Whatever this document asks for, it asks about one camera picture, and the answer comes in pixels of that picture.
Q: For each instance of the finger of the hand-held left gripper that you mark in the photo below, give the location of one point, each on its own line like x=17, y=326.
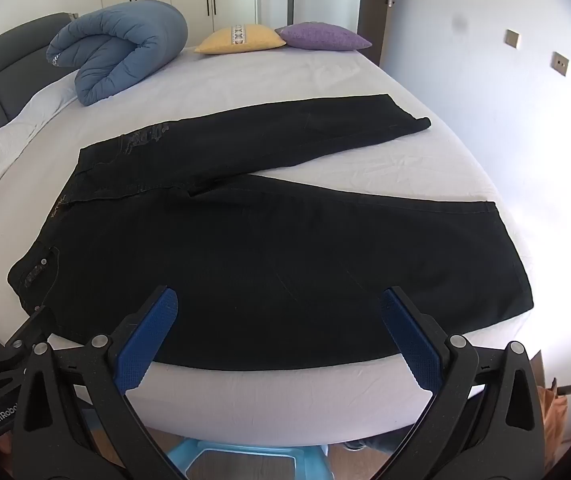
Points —
x=10, y=347

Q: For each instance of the rolled blue duvet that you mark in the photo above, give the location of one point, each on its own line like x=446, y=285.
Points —
x=115, y=40

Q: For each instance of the purple pillow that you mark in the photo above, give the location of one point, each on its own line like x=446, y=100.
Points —
x=323, y=36

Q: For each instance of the yellow pillow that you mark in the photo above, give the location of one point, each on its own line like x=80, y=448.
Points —
x=240, y=40

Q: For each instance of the black pants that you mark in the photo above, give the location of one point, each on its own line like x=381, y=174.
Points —
x=265, y=270

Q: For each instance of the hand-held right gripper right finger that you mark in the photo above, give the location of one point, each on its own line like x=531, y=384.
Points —
x=410, y=340

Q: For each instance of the brown door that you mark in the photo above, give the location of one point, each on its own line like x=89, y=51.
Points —
x=368, y=25

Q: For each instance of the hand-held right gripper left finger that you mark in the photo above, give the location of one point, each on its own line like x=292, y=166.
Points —
x=148, y=340

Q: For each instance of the orange brown cloth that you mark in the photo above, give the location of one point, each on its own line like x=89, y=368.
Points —
x=553, y=410

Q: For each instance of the light blue plastic stool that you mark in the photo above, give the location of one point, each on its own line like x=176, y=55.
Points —
x=245, y=455

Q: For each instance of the bed with white sheet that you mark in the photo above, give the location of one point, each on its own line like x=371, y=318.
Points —
x=290, y=75

